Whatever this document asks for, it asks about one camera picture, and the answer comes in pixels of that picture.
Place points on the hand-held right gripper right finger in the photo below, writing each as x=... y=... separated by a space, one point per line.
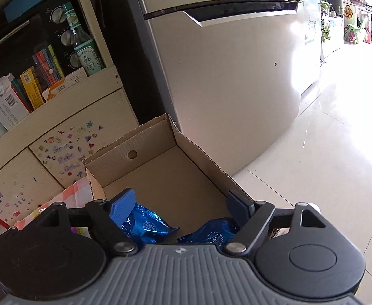
x=236 y=206

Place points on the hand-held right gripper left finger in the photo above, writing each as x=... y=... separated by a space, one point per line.
x=122 y=204

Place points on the shiny blue snack packet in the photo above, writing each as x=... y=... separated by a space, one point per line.
x=211 y=232
x=149 y=222

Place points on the cardboard box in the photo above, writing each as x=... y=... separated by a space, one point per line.
x=173 y=171

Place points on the pink checked cloth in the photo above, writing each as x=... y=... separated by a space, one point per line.
x=81 y=190

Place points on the cream wooden cabinet with stickers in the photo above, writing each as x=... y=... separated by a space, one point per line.
x=77 y=114

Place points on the cream refrigerator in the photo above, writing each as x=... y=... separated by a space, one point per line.
x=236 y=85

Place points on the orange and white box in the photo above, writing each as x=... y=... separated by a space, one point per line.
x=65 y=84

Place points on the white carton with barcode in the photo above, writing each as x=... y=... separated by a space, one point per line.
x=9 y=109

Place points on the pack of coloured pens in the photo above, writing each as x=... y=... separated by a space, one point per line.
x=47 y=65

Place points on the green glass bottle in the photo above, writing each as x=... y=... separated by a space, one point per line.
x=83 y=47

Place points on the green plastic chair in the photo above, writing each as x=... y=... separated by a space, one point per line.
x=354 y=30

